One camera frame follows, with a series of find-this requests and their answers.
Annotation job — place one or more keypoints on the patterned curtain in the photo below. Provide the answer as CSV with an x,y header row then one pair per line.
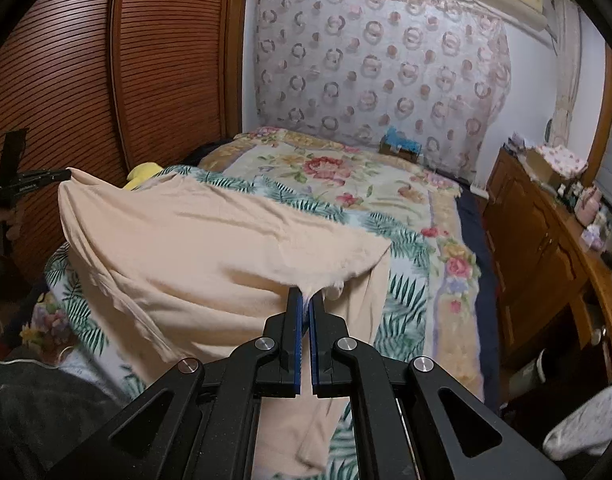
x,y
375,60

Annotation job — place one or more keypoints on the wooden window frame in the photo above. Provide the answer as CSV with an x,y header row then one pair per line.
x,y
603,110

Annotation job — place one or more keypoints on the yellow plush toy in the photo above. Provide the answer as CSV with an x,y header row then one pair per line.
x,y
141,172

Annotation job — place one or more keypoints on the dark grey clothing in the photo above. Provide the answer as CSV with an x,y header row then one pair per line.
x,y
46,420

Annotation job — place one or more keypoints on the dark cloth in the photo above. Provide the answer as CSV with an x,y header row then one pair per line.
x,y
206,152

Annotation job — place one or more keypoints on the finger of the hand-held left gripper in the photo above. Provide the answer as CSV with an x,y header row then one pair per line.
x,y
41,180

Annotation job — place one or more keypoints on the lace curtain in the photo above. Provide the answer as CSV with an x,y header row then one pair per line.
x,y
565,60

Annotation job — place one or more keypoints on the dark blue bedsheet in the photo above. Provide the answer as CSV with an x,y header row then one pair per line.
x,y
478,285

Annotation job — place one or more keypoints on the blue toy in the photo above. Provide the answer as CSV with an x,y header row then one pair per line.
x,y
398,142

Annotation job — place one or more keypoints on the floral blanket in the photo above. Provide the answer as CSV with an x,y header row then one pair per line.
x,y
311,160

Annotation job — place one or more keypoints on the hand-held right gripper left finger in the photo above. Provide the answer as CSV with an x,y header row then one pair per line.
x,y
298,340

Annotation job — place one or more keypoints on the beige printed t-shirt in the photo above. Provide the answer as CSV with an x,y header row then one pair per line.
x,y
186,240

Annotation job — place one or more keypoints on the cardboard box with floral cloth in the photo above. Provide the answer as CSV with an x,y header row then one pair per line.
x,y
555,162

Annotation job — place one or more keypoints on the white cloth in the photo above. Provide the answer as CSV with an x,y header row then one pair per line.
x,y
580,425

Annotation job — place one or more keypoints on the pink bag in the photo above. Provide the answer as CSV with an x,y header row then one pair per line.
x,y
588,205

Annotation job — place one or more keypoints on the wooden louvered wardrobe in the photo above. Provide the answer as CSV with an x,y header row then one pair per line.
x,y
161,60

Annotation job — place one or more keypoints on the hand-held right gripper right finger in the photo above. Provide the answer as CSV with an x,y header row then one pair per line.
x,y
313,345

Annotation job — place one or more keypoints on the wooden dresser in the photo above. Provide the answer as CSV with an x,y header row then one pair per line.
x,y
525,250

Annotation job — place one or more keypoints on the palm leaf printed blanket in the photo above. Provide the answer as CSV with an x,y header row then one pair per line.
x,y
405,260

